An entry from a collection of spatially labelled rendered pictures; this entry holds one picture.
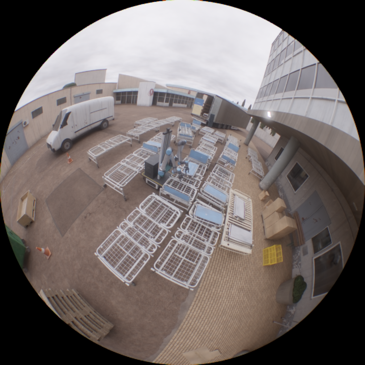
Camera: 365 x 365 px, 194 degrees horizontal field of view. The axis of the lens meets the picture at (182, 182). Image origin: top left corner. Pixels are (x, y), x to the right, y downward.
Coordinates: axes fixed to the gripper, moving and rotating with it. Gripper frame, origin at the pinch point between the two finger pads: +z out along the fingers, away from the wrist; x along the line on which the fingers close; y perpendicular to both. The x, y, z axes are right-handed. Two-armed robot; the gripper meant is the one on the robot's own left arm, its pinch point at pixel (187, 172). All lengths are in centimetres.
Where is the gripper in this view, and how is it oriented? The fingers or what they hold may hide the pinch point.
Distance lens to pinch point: 303.9
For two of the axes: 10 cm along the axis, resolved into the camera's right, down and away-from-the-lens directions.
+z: 0.6, 8.9, 4.5
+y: 8.4, 2.0, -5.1
